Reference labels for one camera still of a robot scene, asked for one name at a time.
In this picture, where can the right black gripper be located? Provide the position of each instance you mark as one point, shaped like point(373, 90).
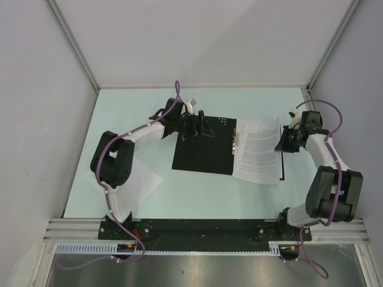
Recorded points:
point(282, 146)

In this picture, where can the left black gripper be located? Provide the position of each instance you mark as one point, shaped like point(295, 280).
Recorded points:
point(195, 130)

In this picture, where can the black clip folder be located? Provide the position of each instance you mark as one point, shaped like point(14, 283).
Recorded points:
point(210, 155)

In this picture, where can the printed paper sheet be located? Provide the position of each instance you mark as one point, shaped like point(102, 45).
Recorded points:
point(256, 161)
point(258, 130)

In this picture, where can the white paper sheet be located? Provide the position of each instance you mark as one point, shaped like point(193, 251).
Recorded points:
point(127, 198)

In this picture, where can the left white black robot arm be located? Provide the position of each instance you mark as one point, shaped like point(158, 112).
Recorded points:
point(112, 161)

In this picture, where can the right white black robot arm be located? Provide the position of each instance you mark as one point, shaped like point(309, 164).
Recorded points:
point(335, 190)

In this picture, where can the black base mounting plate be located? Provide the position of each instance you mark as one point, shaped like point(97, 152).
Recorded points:
point(210, 234)

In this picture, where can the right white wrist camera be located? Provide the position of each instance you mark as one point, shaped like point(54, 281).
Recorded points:
point(295, 117)

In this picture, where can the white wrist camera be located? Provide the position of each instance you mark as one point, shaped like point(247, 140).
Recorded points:
point(188, 106)
point(295, 117)

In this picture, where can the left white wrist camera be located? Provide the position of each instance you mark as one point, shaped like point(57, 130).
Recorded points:
point(188, 106)

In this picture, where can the right aluminium side rail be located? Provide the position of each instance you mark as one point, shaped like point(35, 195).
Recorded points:
point(324, 154)

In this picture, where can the grey slotted cable duct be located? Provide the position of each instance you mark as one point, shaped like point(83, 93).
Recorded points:
point(262, 249)

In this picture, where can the aluminium front frame rail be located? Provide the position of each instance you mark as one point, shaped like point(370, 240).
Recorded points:
point(86, 230)

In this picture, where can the right aluminium corner post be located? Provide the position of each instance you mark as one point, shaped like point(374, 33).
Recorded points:
point(335, 40)

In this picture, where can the aluminium corner post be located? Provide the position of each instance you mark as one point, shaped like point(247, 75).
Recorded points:
point(72, 43)
point(335, 40)

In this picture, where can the left aluminium corner post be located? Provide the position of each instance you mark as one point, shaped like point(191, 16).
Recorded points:
point(72, 43)

